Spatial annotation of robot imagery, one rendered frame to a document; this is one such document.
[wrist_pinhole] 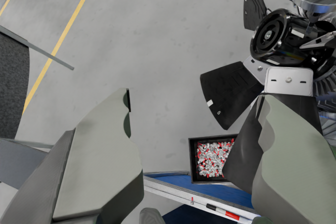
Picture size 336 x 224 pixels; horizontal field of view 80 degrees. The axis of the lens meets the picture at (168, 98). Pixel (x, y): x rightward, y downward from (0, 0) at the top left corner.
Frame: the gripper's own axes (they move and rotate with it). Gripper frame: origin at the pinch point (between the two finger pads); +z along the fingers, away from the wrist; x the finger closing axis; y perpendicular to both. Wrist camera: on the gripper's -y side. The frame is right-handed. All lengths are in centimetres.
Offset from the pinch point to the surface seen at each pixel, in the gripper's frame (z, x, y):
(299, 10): 52, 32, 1
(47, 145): 122, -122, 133
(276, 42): 33.4, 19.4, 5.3
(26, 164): 27, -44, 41
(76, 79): 201, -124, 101
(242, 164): 21.6, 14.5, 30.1
